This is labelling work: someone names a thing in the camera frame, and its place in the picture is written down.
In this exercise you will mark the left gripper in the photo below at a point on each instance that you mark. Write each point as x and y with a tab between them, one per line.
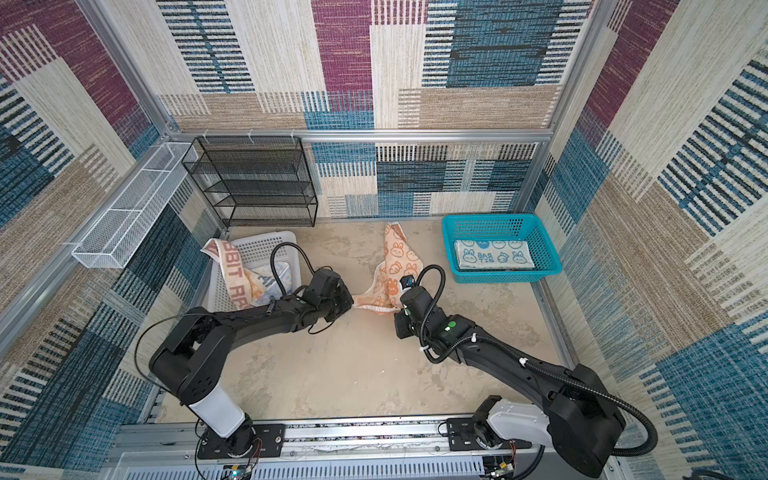
334	315

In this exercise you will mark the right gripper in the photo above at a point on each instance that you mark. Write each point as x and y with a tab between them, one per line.
402	329

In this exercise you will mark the orange bunny towel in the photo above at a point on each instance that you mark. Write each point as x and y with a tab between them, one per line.
399	260

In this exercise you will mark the white plastic basket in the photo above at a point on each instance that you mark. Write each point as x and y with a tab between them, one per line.
256	251

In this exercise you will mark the blue bunny towel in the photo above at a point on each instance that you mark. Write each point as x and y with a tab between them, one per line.
493	255

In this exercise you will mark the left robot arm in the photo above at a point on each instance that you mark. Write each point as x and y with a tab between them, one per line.
190	361

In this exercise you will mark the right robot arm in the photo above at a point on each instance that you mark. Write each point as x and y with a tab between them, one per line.
584	421

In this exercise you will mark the orange rabbit towel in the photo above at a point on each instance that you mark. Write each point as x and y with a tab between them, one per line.
243	286

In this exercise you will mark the teal plastic basket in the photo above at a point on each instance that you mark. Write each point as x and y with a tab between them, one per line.
492	227

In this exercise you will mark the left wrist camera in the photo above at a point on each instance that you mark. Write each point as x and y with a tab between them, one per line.
325	285

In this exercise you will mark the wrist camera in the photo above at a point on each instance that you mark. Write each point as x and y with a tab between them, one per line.
325	285
415	298

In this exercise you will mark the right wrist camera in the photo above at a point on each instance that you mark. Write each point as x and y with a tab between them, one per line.
415	298

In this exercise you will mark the aluminium front rail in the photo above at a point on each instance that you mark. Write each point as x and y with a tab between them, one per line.
311	439

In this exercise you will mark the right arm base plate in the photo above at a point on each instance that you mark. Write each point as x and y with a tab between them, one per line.
480	433

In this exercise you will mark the black wire shelf rack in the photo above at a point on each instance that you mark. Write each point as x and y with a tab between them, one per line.
254	181

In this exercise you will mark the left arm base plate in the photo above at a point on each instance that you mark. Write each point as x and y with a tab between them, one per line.
248	442

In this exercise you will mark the white mesh wall tray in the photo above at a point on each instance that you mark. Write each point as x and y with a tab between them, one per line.
117	234

